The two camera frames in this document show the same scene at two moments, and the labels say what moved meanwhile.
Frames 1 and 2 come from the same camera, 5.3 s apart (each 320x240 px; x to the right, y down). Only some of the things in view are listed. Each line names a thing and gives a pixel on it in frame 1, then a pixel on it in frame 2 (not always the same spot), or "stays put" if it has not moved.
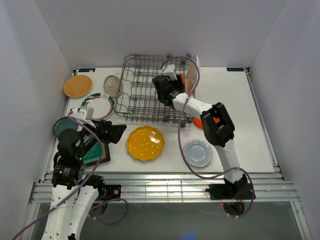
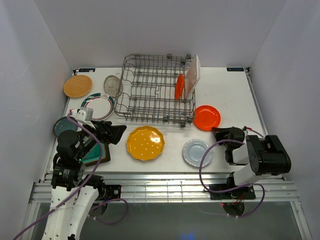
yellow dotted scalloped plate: (145, 143) stays put
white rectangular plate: (191, 74) stays put
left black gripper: (114, 131) stays put
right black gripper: (178, 83) → (219, 132)
